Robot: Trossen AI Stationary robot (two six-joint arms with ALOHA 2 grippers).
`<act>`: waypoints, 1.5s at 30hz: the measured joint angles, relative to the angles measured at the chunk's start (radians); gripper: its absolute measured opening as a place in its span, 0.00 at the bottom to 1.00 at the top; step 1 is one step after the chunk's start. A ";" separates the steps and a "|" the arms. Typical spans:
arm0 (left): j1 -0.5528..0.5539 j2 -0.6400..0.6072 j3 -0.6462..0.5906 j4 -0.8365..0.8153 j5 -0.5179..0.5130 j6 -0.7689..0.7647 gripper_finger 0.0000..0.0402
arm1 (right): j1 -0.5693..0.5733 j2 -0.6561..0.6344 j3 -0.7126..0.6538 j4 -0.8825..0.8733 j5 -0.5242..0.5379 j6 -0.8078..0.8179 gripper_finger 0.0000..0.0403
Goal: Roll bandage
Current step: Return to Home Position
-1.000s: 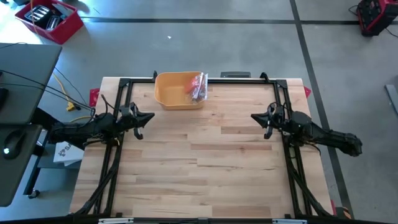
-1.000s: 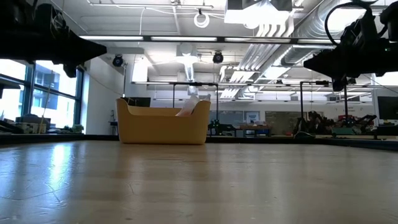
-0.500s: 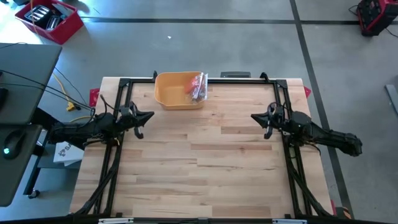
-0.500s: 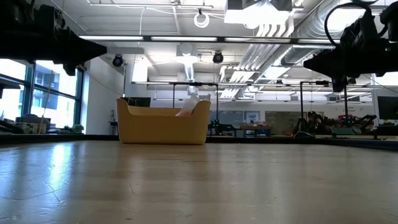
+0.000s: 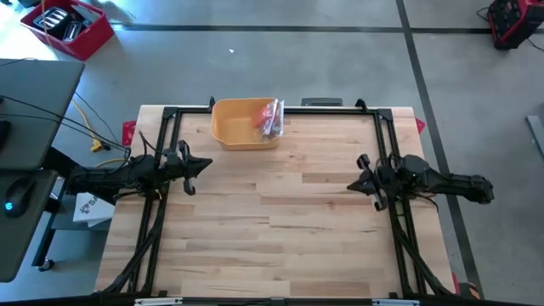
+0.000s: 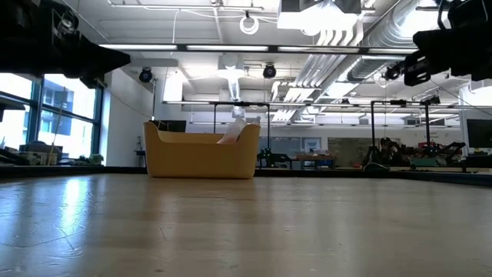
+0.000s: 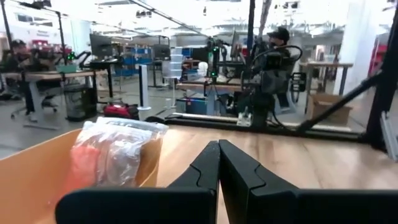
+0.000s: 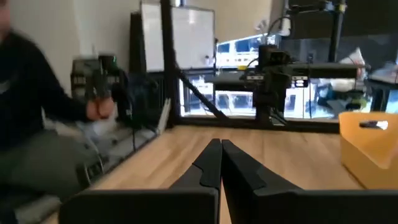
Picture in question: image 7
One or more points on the black waste bin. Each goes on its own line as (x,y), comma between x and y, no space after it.
(80,102)

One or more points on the silver bracket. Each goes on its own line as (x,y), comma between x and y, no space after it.
(390,137)

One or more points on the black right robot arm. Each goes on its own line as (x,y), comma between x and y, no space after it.
(259,105)

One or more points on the yellow plastic bin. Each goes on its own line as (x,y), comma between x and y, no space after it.
(31,180)

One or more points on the red and black equipment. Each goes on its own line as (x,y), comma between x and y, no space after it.
(119,110)

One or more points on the background robot with green lights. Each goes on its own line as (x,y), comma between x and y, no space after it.
(214,59)

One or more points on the clear plastic bag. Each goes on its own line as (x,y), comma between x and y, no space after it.
(136,124)
(121,155)

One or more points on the blue storage crate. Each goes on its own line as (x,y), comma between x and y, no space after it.
(194,105)

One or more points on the person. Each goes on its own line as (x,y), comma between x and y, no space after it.
(278,35)
(18,59)

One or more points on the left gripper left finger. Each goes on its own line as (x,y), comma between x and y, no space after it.
(155,205)

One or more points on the cardboard box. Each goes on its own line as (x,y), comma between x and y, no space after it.
(329,107)

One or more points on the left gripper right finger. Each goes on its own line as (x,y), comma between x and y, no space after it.
(311,208)

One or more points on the white standing column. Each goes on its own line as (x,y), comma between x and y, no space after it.
(143,90)

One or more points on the stacked clear containers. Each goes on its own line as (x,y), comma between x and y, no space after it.
(174,63)

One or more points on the black screen on table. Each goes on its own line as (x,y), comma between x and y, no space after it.
(102,46)

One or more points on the black aluminium table frame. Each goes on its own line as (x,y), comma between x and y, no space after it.
(382,93)

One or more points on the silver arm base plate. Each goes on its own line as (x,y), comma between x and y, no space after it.
(244,118)

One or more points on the orange elastic bandage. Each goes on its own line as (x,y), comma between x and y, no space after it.
(84,165)

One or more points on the office chair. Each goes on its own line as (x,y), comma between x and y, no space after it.
(46,104)

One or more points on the wooden top table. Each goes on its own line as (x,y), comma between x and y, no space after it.
(199,85)
(326,64)
(46,75)

